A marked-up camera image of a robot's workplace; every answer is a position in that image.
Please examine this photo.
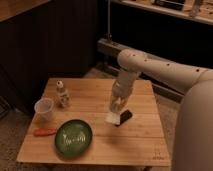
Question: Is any translucent ceramic cup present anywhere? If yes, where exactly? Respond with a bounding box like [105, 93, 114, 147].
[34, 98, 54, 121]

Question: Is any metal vertical pole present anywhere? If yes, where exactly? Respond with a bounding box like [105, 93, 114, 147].
[107, 0, 111, 41]

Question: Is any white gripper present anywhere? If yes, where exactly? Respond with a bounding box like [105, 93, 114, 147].
[109, 83, 133, 114]

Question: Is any black rectangular block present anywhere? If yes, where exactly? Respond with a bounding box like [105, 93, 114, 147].
[120, 110, 133, 124]

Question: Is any orange carrot toy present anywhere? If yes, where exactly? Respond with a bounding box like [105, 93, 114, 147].
[33, 129, 56, 136]

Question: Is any green round plate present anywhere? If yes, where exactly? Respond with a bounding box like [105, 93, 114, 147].
[54, 119, 93, 158]

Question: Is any wooden table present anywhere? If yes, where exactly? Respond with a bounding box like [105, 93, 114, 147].
[17, 78, 170, 167]

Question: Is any wooden shelf with items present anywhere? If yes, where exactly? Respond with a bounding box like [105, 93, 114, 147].
[112, 0, 213, 26]

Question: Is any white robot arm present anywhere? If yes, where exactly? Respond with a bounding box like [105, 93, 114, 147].
[109, 49, 213, 171]

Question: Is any small white bottle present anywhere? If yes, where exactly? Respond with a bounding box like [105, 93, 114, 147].
[56, 80, 70, 107]

